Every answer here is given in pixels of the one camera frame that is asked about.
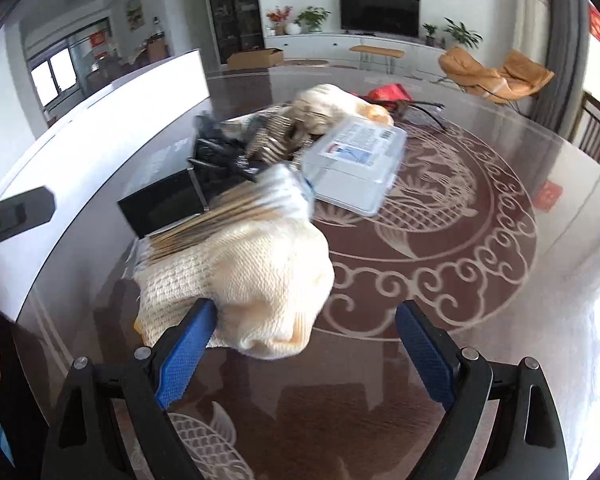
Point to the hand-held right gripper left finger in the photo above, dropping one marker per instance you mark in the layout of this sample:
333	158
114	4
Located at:
187	355

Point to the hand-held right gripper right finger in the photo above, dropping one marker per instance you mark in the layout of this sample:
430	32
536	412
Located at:
425	355

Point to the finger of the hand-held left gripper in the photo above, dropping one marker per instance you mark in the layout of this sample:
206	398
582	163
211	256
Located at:
20	210

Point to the cream knit glove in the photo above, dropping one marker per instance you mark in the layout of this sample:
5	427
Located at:
240	290
335	100

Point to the white storage container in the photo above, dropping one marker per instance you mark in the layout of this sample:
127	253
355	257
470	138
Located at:
105	125

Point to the black flower hair claw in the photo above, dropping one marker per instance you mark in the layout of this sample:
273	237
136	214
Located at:
215	147

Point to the black-armed eyeglasses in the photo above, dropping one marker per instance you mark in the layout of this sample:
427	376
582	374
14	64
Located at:
425	105

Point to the red snack packet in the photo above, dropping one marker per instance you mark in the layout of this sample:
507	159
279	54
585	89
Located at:
387	94

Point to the small black box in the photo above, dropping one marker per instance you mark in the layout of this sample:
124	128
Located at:
160	205

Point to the striped item in clear bag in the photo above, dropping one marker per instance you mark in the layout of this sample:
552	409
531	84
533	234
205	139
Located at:
230	205

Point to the clear plastic case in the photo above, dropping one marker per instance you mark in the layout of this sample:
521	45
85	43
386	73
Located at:
350	170

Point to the rhinestone bow hair clip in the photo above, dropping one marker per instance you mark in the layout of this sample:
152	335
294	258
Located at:
275	135

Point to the cardboard box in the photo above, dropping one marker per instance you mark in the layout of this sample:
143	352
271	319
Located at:
255	60

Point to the orange rocking chair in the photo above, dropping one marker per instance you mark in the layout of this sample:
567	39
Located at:
470	72

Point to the dark glass-door bookcase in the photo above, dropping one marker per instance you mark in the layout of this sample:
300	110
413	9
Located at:
235	10

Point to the wooden bench with metal legs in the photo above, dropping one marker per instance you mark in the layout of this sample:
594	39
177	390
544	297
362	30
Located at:
377	51

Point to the red flower arrangement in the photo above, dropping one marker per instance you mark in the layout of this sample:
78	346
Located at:
278	15

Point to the broad-leaf potted plant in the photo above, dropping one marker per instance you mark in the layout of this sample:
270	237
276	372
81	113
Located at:
460	32

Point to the small potted plant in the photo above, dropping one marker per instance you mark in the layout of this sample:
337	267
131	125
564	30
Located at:
430	30

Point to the white round vase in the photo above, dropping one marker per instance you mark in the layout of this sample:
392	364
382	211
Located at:
292	29

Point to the white television cabinet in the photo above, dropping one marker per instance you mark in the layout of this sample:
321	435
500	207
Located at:
320	42

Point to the flat screen television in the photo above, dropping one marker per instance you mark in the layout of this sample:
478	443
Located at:
380	14

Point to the grey curtain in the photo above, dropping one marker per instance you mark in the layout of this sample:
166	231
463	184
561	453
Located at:
560	35

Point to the leafy green potted plant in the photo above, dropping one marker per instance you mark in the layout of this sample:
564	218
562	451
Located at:
312	17

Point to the framed wall painting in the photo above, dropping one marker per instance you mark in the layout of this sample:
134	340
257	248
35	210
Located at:
135	12

